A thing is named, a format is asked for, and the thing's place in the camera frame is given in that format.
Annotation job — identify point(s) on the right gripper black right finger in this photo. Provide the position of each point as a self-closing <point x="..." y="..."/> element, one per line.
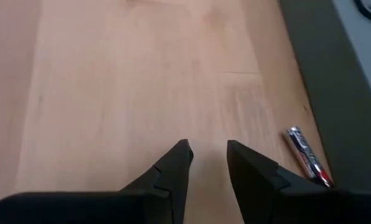
<point x="257" y="193"/>

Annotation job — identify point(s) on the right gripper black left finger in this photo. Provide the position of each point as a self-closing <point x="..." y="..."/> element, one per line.
<point x="167" y="186"/>

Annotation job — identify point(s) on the silver Energizer AAA battery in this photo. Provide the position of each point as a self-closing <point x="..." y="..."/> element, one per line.
<point x="307" y="155"/>

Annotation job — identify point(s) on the grey multi-socket power strip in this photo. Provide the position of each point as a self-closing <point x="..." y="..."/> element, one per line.
<point x="344" y="109"/>

